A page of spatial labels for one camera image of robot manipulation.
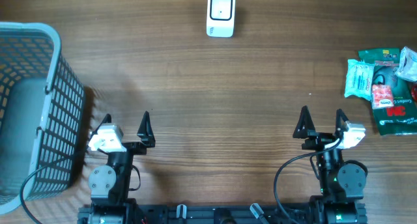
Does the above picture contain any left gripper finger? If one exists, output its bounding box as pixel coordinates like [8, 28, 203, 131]
[90, 113, 111, 136]
[137, 111, 156, 148]

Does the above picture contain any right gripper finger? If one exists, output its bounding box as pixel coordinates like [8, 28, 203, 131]
[293, 105, 316, 139]
[334, 109, 349, 136]

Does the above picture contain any red white small box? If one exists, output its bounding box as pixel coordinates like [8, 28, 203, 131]
[371, 85, 394, 109]

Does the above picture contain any teal wet wipes pack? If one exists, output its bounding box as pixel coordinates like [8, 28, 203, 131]
[344, 59, 375, 101]

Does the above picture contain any green 3M cloth package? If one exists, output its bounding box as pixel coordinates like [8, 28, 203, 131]
[358, 48, 416, 135]

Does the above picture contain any white tissue pack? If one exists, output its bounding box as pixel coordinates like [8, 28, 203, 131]
[395, 46, 417, 83]

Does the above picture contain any green lid jar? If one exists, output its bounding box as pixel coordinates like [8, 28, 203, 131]
[410, 83, 417, 102]

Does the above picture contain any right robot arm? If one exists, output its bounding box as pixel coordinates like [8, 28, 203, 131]
[293, 106, 368, 223]

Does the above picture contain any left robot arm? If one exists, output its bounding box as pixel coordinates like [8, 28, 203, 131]
[78, 111, 156, 224]

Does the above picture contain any white barcode scanner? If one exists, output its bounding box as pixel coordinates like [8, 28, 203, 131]
[206, 0, 236, 38]

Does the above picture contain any grey mesh plastic basket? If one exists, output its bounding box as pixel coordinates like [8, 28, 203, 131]
[1, 22, 85, 214]

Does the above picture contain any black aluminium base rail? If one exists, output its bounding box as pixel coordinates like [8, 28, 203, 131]
[78, 203, 366, 224]

